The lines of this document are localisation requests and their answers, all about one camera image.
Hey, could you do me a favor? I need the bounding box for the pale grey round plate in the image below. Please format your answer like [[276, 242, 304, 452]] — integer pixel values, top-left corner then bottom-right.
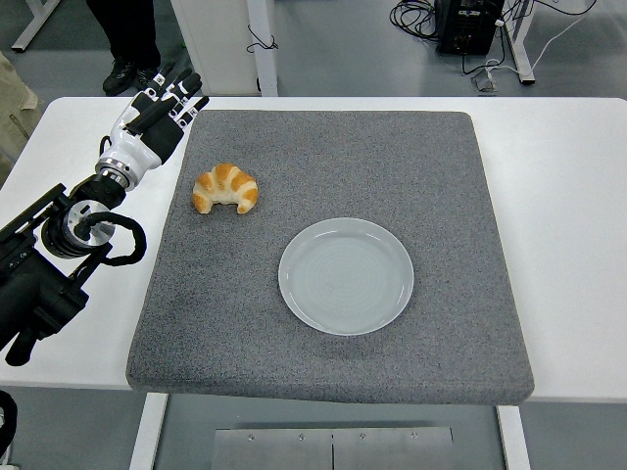
[[277, 216, 415, 337]]

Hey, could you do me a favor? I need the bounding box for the black corrugated cable hose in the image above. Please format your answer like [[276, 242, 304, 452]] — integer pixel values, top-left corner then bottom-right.
[[0, 389, 19, 459]]

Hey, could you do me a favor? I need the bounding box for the black cable bundle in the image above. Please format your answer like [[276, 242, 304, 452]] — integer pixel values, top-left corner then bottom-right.
[[389, 0, 442, 43]]

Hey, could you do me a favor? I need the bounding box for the long white floor cable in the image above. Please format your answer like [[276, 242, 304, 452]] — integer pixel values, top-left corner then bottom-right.
[[484, 0, 599, 79]]

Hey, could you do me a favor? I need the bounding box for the black computer tower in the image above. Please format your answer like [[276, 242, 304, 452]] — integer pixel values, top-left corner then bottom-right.
[[434, 0, 506, 56]]

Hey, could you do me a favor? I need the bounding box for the white desk leg column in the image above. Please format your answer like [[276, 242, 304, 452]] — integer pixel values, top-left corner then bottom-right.
[[246, 0, 279, 98]]

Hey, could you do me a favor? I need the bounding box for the person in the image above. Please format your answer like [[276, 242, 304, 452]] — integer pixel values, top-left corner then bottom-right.
[[85, 0, 166, 97], [0, 51, 43, 185]]

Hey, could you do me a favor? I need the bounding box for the golden croissant bread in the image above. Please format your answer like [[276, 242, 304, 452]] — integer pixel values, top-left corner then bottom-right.
[[192, 163, 260, 215]]

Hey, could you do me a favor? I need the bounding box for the white desk leg with foot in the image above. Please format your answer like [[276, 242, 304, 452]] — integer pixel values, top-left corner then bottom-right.
[[504, 0, 538, 85]]

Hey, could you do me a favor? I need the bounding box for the thin black hanging cable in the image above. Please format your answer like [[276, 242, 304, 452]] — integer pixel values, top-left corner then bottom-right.
[[246, 23, 279, 53]]

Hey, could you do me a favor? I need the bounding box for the white cabinet panel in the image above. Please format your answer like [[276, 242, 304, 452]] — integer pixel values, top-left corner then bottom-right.
[[170, 0, 261, 97]]

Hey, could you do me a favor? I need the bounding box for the white desk foot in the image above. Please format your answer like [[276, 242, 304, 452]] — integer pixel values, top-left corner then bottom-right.
[[10, 0, 63, 54]]

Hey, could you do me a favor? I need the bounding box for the small grey floor adapter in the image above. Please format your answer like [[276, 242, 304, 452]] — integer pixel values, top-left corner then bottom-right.
[[470, 68, 500, 93]]

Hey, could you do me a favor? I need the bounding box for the white table leg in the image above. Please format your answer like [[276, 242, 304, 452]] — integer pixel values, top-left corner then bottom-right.
[[495, 404, 533, 470], [127, 391, 170, 470]]

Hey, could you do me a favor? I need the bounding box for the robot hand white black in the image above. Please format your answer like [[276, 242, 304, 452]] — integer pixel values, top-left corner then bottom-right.
[[100, 62, 211, 178]]

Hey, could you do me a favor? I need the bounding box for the grey felt mat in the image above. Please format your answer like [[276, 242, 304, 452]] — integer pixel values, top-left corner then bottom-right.
[[125, 109, 535, 406]]

